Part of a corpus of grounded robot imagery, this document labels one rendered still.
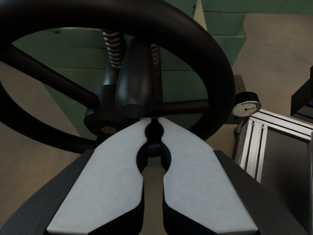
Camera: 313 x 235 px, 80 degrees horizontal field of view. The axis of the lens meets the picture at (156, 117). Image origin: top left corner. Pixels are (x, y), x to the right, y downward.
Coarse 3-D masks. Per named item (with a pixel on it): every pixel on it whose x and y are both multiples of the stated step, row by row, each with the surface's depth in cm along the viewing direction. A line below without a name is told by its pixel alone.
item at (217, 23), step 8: (208, 16) 31; (216, 16) 31; (224, 16) 31; (232, 16) 31; (240, 16) 31; (208, 24) 32; (216, 24) 32; (224, 24) 32; (232, 24) 32; (240, 24) 32; (208, 32) 33; (216, 32) 33; (224, 32) 33; (232, 32) 33
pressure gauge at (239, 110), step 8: (240, 96) 41; (248, 96) 41; (256, 96) 41; (240, 104) 41; (248, 104) 41; (256, 104) 41; (232, 112) 43; (240, 112) 44; (248, 112) 44; (256, 112) 43
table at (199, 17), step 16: (208, 0) 29; (224, 0) 29; (240, 0) 29; (256, 0) 29; (272, 0) 29; (288, 0) 29; (304, 0) 29; (64, 32) 23; (80, 32) 23; (96, 32) 23; (160, 48) 25
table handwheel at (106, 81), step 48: (0, 0) 11; (48, 0) 11; (96, 0) 11; (144, 0) 12; (0, 48) 14; (192, 48) 14; (0, 96) 20; (96, 96) 21; (48, 144) 29; (96, 144) 31
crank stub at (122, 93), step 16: (128, 48) 13; (144, 48) 12; (128, 64) 11; (144, 64) 11; (128, 80) 11; (144, 80) 11; (128, 96) 10; (144, 96) 10; (128, 112) 11; (144, 112) 11
